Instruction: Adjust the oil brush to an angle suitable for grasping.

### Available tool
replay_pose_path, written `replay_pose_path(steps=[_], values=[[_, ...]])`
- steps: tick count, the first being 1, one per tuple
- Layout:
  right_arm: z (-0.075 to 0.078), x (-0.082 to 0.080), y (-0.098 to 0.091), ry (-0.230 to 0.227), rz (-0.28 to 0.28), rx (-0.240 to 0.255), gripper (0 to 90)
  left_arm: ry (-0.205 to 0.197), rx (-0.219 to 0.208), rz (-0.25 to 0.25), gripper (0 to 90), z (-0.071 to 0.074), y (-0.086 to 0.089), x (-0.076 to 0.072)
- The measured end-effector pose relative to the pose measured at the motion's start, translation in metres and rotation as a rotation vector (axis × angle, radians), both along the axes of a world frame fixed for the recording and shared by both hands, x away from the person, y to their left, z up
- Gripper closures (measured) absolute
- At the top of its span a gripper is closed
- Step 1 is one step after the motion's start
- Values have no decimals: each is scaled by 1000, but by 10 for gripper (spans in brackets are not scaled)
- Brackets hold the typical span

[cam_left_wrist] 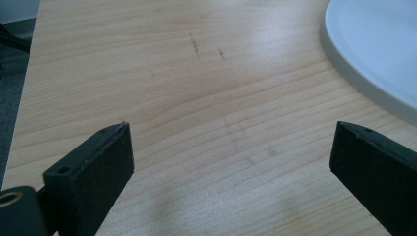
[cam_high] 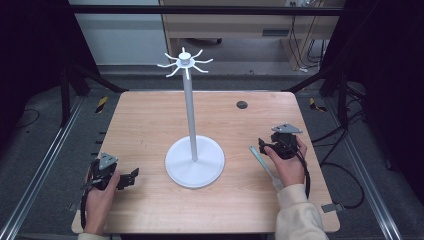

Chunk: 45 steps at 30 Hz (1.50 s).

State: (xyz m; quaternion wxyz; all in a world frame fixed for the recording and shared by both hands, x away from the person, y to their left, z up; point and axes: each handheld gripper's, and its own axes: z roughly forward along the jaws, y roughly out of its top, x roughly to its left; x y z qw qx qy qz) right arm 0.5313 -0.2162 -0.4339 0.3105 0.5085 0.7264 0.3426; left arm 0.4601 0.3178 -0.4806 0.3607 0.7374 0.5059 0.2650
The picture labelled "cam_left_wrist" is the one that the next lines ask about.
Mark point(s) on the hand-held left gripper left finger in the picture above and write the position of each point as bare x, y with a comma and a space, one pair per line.
88, 177

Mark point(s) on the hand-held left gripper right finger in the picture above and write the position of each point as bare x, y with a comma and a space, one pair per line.
377, 170

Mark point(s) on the white plate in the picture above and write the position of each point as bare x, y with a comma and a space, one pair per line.
377, 42

